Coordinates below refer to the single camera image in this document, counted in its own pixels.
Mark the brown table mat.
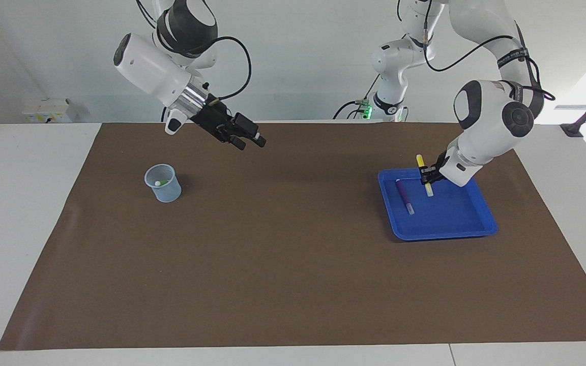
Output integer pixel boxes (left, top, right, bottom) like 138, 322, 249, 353
0, 122, 586, 351

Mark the yellow marker pen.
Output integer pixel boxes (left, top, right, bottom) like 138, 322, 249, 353
416, 155, 434, 198

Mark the translucent plastic cup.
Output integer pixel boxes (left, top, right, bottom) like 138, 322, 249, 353
144, 164, 182, 203

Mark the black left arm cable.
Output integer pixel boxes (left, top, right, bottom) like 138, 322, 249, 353
397, 0, 556, 102

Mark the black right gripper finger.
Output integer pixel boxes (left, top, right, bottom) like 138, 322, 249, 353
234, 113, 267, 148
219, 131, 247, 151

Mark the black left base cable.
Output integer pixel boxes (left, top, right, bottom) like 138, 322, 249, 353
333, 76, 381, 120

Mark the white wall socket box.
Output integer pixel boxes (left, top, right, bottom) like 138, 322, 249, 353
22, 98, 73, 124

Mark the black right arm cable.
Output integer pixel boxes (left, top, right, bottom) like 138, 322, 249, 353
135, 0, 252, 105

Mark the blue plastic tray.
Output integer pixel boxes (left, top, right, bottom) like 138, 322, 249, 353
377, 166, 499, 241

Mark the purple marker pen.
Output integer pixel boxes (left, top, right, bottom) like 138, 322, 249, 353
395, 179, 415, 215

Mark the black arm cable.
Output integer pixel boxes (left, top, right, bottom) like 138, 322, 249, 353
397, 0, 556, 102
135, 0, 252, 105

